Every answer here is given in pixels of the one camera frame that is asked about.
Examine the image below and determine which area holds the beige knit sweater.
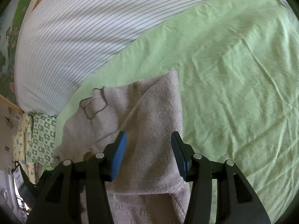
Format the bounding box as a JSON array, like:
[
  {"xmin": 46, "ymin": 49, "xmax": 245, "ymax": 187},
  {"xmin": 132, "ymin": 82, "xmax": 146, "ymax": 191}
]
[{"xmin": 53, "ymin": 71, "xmax": 190, "ymax": 223}]

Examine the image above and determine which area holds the green checkered pillow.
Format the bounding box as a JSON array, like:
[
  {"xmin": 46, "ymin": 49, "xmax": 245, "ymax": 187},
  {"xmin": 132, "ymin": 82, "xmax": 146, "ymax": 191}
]
[{"xmin": 26, "ymin": 112, "xmax": 56, "ymax": 167}]

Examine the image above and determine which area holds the yellow cartoon print pillow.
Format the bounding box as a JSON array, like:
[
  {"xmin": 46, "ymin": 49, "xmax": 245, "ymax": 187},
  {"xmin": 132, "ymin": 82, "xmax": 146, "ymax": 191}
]
[{"xmin": 13, "ymin": 113, "xmax": 36, "ymax": 184}]

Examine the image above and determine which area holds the light green bed sheet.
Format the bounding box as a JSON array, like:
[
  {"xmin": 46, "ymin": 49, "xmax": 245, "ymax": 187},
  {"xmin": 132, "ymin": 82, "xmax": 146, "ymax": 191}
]
[{"xmin": 55, "ymin": 0, "xmax": 298, "ymax": 223}]

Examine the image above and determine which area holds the white striped duvet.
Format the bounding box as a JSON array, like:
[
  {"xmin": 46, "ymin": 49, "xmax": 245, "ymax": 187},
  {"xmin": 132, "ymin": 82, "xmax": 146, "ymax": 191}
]
[{"xmin": 14, "ymin": 0, "xmax": 284, "ymax": 117}]

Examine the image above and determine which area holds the gold framed floral headboard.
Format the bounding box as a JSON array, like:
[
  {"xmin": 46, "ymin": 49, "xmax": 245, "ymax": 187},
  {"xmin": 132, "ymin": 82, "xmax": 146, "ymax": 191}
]
[{"xmin": 0, "ymin": 0, "xmax": 61, "ymax": 105}]

